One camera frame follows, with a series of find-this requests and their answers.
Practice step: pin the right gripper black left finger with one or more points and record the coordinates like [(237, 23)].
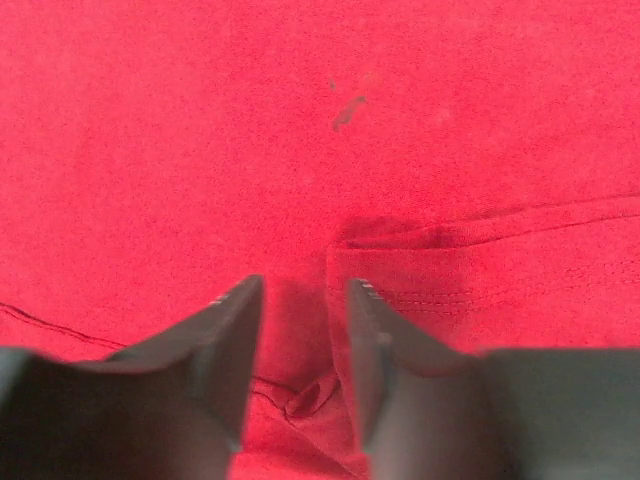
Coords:
[(172, 406)]

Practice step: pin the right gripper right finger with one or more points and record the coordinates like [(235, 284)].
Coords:
[(426, 411)]

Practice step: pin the red garment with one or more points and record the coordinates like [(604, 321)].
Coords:
[(476, 161)]

